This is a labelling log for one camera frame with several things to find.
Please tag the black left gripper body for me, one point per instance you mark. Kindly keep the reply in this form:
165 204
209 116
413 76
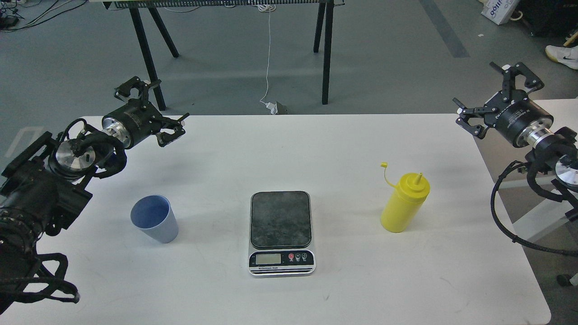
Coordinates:
132 124

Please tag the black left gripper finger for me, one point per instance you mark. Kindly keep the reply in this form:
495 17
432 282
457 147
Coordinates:
168 130
135 93

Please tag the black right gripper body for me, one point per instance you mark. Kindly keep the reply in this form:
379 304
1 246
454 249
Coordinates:
515 116

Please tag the blue plastic cup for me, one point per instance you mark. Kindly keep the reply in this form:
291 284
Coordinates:
154 216

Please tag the yellow squeeze bottle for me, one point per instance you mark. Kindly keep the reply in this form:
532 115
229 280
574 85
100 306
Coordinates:
408 196

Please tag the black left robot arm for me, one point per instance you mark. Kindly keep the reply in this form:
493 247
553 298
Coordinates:
45 189

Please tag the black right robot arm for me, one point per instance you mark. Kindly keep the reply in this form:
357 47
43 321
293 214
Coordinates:
550 165

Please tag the digital kitchen scale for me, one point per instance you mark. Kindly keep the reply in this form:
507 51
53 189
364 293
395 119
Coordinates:
280 241

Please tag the white sneaker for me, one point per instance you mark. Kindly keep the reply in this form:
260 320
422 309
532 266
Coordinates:
567 56

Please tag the white blue bag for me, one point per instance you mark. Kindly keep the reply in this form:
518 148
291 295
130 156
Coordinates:
501 11

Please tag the black trestle table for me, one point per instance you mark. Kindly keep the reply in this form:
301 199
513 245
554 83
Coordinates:
234 39

